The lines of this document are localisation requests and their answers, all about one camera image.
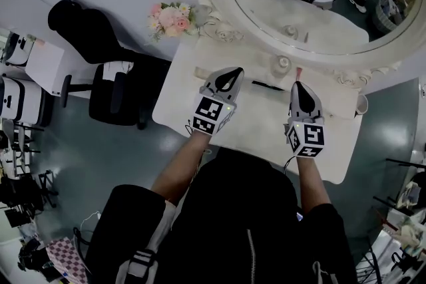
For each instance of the black pen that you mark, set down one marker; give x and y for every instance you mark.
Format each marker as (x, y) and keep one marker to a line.
(268, 85)

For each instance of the small white case black trim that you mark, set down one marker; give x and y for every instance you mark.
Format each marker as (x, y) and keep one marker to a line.
(16, 50)

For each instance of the black office chair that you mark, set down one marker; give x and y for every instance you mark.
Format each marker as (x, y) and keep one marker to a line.
(116, 93)

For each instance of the pink flower bouquet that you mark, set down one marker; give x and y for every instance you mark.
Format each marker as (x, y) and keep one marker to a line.
(171, 21)

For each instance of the red-tipped brush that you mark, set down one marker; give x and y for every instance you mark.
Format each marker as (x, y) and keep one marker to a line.
(299, 73)

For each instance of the black folding stand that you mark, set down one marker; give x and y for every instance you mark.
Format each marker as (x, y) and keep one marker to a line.
(25, 191)

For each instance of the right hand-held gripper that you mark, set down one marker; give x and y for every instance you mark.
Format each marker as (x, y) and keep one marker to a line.
(307, 136)

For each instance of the oval mirror with white frame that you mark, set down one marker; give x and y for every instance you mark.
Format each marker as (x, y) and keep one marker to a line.
(299, 50)

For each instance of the white dressing table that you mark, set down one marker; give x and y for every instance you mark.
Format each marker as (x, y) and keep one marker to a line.
(179, 99)

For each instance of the person's left forearm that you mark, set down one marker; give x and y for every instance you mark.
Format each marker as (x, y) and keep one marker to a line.
(181, 169)

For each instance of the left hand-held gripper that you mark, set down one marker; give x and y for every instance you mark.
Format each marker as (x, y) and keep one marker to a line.
(218, 111)

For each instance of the large white case black trim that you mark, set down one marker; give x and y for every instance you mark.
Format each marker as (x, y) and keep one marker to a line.
(23, 99)

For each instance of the pink checkered bag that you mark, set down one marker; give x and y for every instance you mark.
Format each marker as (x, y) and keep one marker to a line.
(65, 259)

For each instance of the clear glass bottle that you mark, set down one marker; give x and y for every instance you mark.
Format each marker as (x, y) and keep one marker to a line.
(281, 66)

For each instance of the black metal rack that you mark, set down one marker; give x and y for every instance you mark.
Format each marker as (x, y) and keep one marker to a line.
(399, 201)

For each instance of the white mug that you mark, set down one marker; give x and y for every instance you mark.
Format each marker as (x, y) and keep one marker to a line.
(362, 103)

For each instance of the person's black jacket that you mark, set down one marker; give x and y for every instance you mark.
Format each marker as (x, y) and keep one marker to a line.
(233, 216)

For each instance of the person's right forearm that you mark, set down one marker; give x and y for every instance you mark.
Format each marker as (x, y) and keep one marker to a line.
(311, 183)

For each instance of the beige comb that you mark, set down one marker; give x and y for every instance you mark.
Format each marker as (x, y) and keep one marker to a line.
(201, 72)

